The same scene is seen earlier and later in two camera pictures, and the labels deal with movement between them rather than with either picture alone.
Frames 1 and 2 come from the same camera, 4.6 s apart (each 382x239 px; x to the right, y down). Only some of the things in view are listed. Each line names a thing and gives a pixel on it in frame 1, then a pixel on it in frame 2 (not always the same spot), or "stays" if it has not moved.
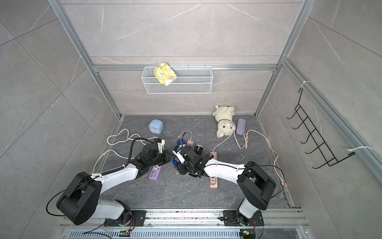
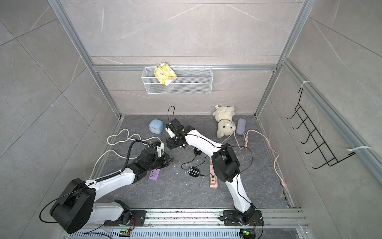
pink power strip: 213,180 stays
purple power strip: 155,172 stays
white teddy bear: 224,115 stays
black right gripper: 180,168 -> 170,144
